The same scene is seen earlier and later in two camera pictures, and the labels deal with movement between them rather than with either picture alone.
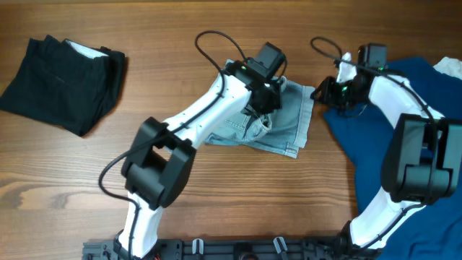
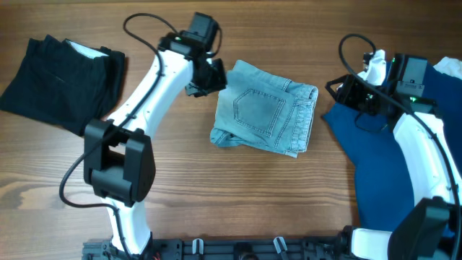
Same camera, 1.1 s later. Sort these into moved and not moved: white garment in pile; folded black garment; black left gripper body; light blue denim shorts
Moved: black left gripper body
Not moved: white garment in pile; light blue denim shorts; folded black garment
